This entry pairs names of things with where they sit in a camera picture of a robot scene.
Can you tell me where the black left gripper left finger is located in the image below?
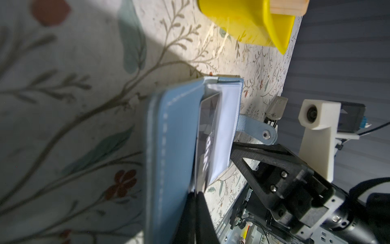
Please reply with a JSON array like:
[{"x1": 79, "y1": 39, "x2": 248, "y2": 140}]
[{"x1": 172, "y1": 192, "x2": 196, "y2": 244}]

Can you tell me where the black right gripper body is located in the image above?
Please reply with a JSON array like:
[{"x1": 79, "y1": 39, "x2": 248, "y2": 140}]
[{"x1": 231, "y1": 142, "x2": 349, "y2": 241}]

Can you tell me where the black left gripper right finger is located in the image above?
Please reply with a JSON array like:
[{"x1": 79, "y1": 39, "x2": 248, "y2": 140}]
[{"x1": 195, "y1": 192, "x2": 220, "y2": 244}]

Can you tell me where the black VIP credit card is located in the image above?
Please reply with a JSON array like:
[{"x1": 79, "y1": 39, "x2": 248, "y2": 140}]
[{"x1": 194, "y1": 93, "x2": 220, "y2": 193}]

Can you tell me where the blue leather card holder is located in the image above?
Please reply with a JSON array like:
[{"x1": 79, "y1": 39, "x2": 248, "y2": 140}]
[{"x1": 143, "y1": 75, "x2": 278, "y2": 244}]

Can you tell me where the yellow plastic card tray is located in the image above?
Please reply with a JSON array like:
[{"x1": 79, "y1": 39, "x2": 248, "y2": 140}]
[{"x1": 198, "y1": 0, "x2": 296, "y2": 54}]

